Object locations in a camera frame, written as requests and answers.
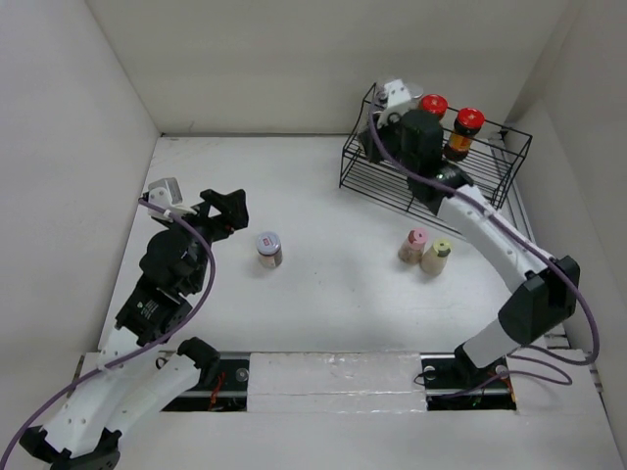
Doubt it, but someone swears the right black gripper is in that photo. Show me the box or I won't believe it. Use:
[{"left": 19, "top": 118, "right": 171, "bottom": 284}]
[{"left": 355, "top": 108, "right": 415, "bottom": 177}]

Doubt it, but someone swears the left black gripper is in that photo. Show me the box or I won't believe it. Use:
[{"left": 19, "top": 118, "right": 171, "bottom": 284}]
[{"left": 164, "top": 188, "right": 249, "bottom": 291}]

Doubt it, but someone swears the white lid spice jar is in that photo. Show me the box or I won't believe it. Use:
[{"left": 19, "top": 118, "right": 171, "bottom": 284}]
[{"left": 256, "top": 231, "right": 283, "bottom": 268}]

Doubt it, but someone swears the red lid sauce jar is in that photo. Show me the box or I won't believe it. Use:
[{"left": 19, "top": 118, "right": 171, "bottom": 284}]
[
  {"left": 443, "top": 108, "right": 485, "bottom": 163},
  {"left": 418, "top": 94, "right": 449, "bottom": 121}
]

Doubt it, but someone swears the pink lid spice bottle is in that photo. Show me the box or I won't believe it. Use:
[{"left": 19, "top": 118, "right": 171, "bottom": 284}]
[{"left": 398, "top": 228, "right": 428, "bottom": 264}]

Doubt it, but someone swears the yellow lid spice bottle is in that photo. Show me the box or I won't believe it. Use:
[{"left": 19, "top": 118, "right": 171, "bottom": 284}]
[{"left": 420, "top": 238, "right": 452, "bottom": 276}]

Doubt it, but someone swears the silver lid blue label shaker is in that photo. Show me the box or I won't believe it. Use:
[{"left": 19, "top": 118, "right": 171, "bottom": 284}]
[{"left": 375, "top": 79, "right": 392, "bottom": 97}]

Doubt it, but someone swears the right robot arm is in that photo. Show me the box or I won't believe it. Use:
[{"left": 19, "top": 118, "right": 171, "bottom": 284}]
[{"left": 364, "top": 108, "right": 581, "bottom": 392}]

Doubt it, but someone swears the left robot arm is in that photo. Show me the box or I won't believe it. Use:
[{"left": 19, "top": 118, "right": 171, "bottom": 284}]
[{"left": 12, "top": 185, "right": 249, "bottom": 469}]

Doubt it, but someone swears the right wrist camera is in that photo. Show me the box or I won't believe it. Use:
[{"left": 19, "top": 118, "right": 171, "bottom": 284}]
[{"left": 375, "top": 78, "right": 412, "bottom": 127}]

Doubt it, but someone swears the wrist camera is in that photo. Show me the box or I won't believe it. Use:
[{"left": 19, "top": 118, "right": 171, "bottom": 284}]
[
  {"left": 144, "top": 177, "right": 183, "bottom": 210},
  {"left": 375, "top": 78, "right": 412, "bottom": 127}
]

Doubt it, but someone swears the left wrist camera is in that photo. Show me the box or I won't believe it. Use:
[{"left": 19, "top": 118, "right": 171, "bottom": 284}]
[{"left": 144, "top": 177, "right": 183, "bottom": 210}]

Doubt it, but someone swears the black wire rack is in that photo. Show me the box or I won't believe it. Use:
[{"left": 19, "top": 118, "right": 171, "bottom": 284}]
[{"left": 339, "top": 85, "right": 532, "bottom": 236}]

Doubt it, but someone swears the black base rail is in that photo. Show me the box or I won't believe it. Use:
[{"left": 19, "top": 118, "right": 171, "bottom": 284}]
[{"left": 166, "top": 352, "right": 516, "bottom": 412}]

